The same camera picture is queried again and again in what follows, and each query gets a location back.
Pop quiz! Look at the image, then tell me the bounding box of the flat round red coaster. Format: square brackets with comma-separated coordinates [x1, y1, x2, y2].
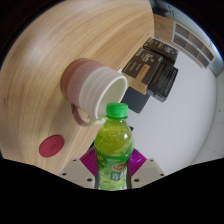
[38, 134, 66, 159]

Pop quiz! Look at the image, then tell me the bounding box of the wooden shelf cabinet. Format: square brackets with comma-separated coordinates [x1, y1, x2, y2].
[153, 13, 222, 70]

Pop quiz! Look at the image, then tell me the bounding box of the dark box with tan side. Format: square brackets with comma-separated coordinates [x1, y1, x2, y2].
[122, 48, 164, 96]

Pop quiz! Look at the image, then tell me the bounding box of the green drink bottle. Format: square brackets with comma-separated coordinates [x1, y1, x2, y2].
[93, 102, 135, 192]

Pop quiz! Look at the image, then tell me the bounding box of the white and brown ceramic mug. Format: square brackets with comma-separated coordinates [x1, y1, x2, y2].
[59, 58, 129, 128]

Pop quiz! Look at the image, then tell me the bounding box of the upright dark brown box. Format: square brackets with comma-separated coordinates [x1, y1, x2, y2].
[143, 37, 180, 64]

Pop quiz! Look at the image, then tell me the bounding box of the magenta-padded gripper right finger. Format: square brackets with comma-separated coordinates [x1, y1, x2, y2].
[127, 149, 167, 190]

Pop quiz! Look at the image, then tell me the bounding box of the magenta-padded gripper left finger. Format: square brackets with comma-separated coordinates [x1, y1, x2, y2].
[59, 148, 100, 190]

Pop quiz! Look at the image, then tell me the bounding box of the black ribbed box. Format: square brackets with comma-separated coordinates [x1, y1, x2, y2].
[146, 61, 179, 103]

